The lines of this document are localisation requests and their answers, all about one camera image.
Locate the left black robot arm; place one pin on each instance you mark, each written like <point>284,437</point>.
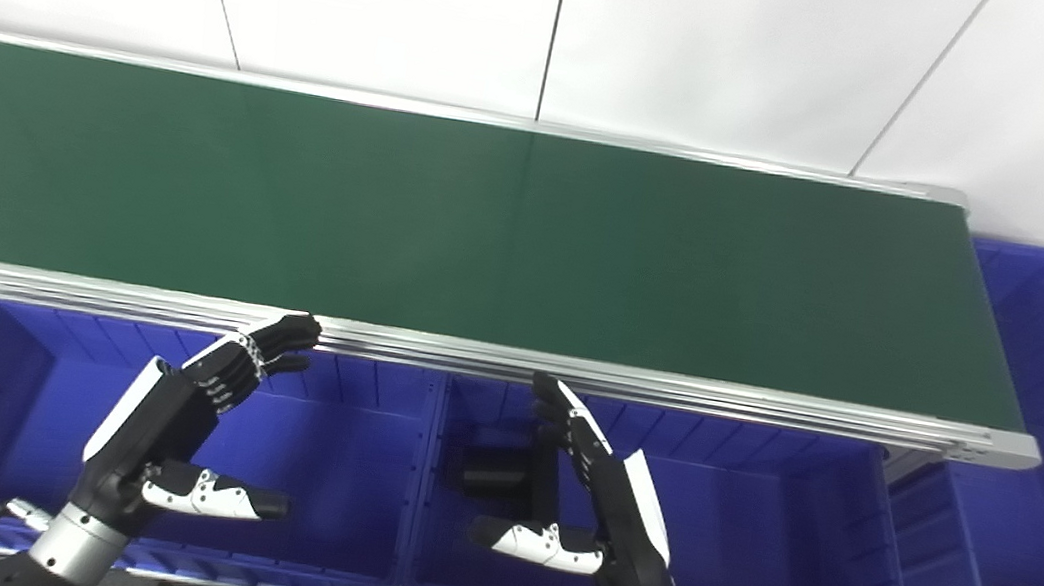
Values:
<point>72,552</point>

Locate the black machine part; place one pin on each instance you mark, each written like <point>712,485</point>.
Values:
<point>498,476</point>

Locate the green conveyor belt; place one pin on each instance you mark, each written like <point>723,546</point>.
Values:
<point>490,228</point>
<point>473,355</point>

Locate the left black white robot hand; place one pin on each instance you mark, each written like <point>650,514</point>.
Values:
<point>163,417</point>

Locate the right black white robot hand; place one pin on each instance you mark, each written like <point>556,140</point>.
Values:
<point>627,529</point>

